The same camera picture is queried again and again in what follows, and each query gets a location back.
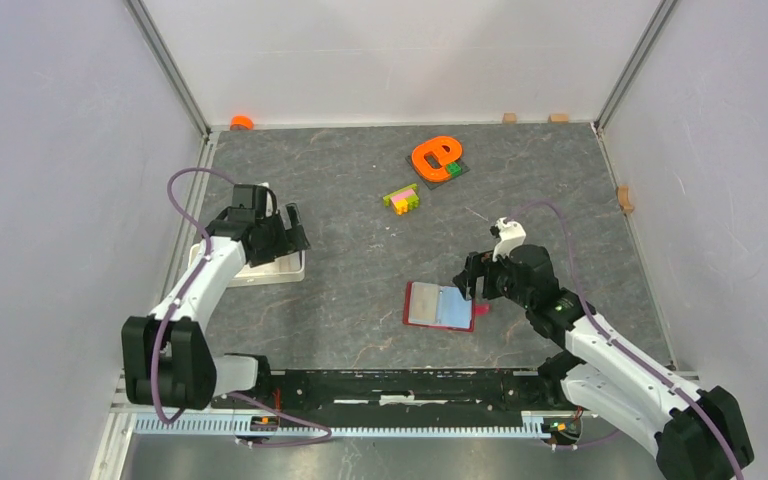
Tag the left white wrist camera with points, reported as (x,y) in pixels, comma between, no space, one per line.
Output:
(267,200)

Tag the curved wooden piece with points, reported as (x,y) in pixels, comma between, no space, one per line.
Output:
(624,199)

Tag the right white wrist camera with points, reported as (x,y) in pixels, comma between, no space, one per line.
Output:
(509,234)

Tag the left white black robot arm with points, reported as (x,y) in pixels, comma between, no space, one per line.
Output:
(167,361)

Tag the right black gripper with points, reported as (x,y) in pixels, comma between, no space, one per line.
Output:
(465,280)

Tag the orange e-shaped block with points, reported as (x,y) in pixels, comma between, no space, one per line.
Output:
(445,149)

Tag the red card holder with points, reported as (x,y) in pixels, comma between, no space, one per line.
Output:
(440,307)

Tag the orange round cap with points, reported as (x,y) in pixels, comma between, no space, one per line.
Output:
(241,122)

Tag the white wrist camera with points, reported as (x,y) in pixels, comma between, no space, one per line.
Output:
(509,234)
(267,200)

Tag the dark square base plate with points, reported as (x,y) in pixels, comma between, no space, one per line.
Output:
(435,165)

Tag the white plastic tray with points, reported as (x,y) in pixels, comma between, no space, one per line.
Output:
(285,269)

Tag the colourful toy brick stack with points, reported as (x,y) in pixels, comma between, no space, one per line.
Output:
(403,200)

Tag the green toy brick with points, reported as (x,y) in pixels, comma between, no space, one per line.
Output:
(454,169)

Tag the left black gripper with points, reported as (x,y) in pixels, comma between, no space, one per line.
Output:
(291,240)

